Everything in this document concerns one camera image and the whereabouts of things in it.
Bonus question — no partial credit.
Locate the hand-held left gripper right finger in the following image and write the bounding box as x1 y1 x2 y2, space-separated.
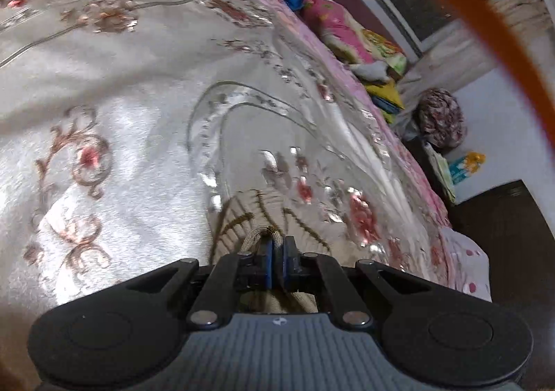
277 236 431 328

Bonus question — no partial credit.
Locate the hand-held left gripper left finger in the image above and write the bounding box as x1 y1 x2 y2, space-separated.
126 237 275 328

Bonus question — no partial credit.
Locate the beige striped knit sweater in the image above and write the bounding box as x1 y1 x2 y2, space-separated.
208 189 344 314

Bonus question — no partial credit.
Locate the stack of papers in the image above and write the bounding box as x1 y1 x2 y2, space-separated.
422 141 459 206

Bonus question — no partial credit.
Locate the white pink dotted sheet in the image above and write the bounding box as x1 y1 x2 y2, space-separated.
442 228 494 303

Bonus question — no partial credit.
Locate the silver floral bedspread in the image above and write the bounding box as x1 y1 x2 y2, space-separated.
0 0 456 391

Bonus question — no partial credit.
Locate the yellow folded cloth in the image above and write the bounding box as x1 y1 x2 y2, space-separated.
363 78 407 115

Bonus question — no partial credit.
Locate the blue yellow packet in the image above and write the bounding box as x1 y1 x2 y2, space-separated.
448 151 487 184

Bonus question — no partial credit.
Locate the white plush toy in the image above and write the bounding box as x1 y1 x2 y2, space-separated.
350 60 390 82

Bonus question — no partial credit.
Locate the dark floral cloth bundle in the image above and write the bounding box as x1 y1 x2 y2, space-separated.
417 88 466 152

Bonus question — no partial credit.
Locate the dark wooden furniture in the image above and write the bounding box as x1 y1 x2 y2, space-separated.
450 180 555 311

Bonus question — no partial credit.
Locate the pink floral pillow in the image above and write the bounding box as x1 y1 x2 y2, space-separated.
301 0 408 76

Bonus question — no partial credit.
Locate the beige curtain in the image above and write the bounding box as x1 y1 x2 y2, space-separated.
488 0 555 30

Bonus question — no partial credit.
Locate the orange strap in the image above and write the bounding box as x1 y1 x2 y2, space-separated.
368 0 555 137

